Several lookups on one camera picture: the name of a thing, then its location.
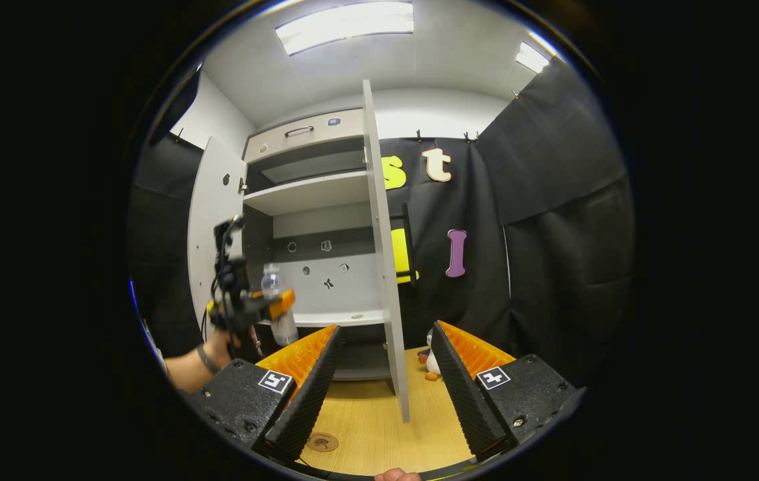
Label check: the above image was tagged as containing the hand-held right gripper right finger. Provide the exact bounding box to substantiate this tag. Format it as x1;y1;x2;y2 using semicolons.
432;320;585;462

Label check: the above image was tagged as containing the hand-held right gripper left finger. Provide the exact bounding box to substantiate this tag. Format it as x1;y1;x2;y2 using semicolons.
189;324;344;462

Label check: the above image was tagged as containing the clear plastic bottle red label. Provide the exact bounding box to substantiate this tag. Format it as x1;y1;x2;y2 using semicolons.
261;263;301;347

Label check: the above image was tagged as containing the round wooden coaster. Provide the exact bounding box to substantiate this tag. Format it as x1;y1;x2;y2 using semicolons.
306;432;341;454

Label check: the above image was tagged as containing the white cabinet door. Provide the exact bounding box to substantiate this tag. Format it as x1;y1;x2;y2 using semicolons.
187;137;249;336
361;79;419;424

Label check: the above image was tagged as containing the white and grey cabinet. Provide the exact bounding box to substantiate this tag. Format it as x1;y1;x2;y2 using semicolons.
243;108;395;382

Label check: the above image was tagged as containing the grey cabinet drawer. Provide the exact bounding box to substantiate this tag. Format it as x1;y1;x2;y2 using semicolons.
244;109;365;164

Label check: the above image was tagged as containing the penguin plush toy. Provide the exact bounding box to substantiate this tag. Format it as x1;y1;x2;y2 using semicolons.
418;327;444;382

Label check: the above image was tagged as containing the black wristband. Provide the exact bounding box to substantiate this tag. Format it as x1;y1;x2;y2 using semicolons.
195;342;222;375

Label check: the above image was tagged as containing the black backdrop cloth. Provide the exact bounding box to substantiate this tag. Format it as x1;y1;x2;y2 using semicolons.
127;57;635;389

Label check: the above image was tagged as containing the long ceiling light panel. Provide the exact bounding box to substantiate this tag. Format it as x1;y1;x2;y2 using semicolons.
275;1;416;57

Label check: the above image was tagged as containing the small ceiling light panel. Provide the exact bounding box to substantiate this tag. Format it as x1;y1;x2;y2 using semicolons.
515;41;553;75

